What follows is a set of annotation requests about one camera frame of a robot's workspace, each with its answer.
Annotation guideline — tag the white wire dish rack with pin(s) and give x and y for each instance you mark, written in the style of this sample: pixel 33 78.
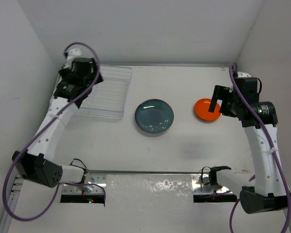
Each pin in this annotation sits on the white wire dish rack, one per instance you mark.
pixel 108 98

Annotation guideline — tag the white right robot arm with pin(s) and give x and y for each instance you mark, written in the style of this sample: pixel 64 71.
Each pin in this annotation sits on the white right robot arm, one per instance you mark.
pixel 259 121

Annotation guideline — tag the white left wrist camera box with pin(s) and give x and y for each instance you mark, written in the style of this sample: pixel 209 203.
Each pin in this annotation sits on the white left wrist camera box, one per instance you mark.
pixel 73 53

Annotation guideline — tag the dark green rimmed plate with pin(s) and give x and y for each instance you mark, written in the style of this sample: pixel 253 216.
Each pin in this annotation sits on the dark green rimmed plate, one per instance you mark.
pixel 154 116

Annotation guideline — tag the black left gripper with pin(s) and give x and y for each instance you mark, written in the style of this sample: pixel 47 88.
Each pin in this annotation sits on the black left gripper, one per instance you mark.
pixel 65 73

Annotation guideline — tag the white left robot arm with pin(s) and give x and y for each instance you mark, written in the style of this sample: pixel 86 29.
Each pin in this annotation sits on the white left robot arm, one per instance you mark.
pixel 36 163

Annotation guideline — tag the orange plastic plate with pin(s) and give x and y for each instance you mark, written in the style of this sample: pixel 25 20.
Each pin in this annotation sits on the orange plastic plate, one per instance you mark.
pixel 201 109

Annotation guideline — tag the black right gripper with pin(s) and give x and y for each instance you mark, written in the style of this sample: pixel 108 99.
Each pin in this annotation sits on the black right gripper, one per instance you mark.
pixel 222 92

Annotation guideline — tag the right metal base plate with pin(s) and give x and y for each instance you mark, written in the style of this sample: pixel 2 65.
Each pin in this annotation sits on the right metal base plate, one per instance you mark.
pixel 200 187

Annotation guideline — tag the metal base plate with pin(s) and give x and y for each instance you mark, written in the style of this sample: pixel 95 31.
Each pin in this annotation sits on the metal base plate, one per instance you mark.
pixel 90 189
pixel 200 187

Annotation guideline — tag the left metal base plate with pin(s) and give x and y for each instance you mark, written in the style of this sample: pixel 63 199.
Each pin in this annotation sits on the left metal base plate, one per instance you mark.
pixel 90 189

